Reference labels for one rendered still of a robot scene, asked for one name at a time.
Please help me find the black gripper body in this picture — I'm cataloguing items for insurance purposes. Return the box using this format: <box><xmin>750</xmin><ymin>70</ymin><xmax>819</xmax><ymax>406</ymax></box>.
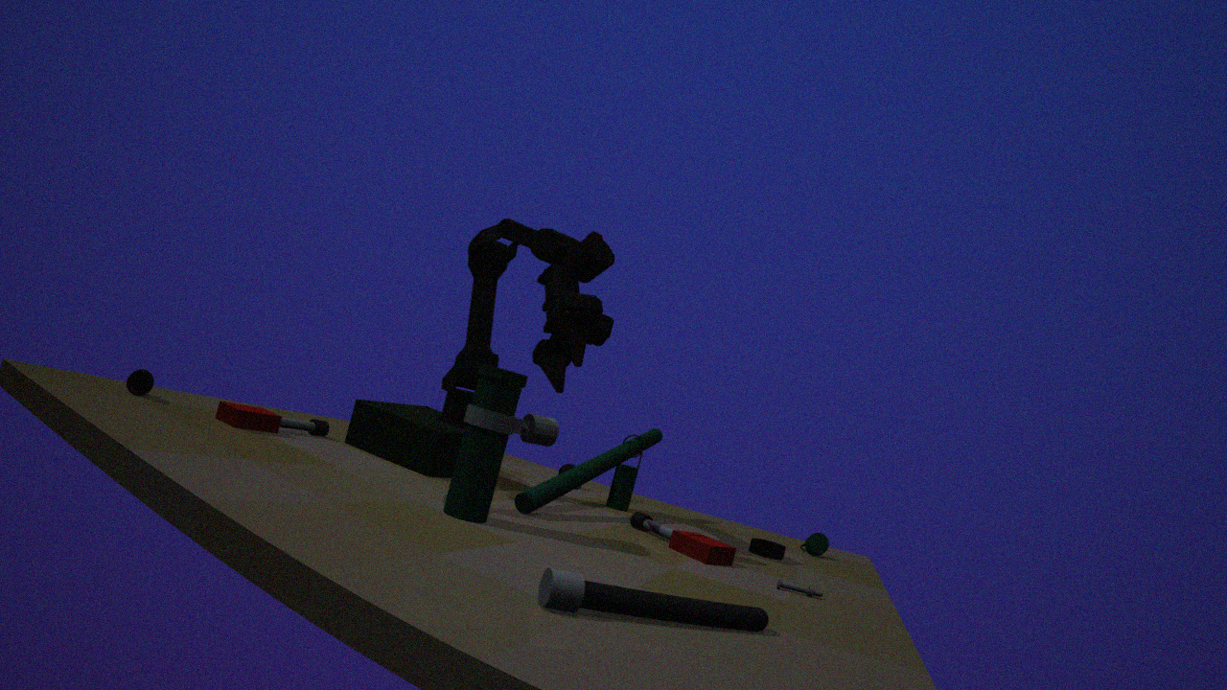
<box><xmin>533</xmin><ymin>286</ymin><xmax>602</xmax><ymax>363</ymax></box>

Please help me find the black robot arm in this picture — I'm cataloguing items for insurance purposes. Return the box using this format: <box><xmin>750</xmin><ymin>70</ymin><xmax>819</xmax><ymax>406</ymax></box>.
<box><xmin>436</xmin><ymin>219</ymin><xmax>614</xmax><ymax>428</ymax></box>

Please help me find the black band clamp with two tabs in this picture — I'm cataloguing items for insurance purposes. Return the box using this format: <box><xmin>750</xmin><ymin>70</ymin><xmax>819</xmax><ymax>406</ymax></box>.
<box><xmin>748</xmin><ymin>539</ymin><xmax>787</xmax><ymax>561</ymax></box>

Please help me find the grey bolt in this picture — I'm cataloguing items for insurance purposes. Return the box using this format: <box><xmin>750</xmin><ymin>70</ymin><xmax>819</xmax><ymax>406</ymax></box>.
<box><xmin>775</xmin><ymin>580</ymin><xmax>822</xmax><ymax>597</ymax></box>

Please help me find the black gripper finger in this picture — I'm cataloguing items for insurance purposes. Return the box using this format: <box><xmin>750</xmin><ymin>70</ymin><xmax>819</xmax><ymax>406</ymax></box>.
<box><xmin>557</xmin><ymin>312</ymin><xmax>600</xmax><ymax>367</ymax></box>
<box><xmin>535</xmin><ymin>355</ymin><xmax>571</xmax><ymax>393</ymax></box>

